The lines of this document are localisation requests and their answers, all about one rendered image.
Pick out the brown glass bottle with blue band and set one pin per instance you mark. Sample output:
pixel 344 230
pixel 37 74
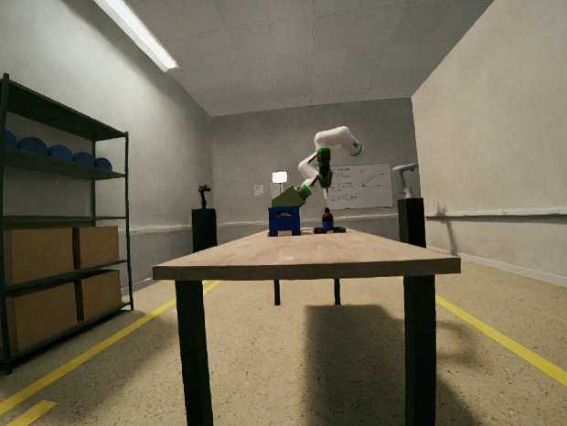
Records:
pixel 327 220

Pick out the blue plastic crate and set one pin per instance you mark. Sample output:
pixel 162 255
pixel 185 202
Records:
pixel 284 223

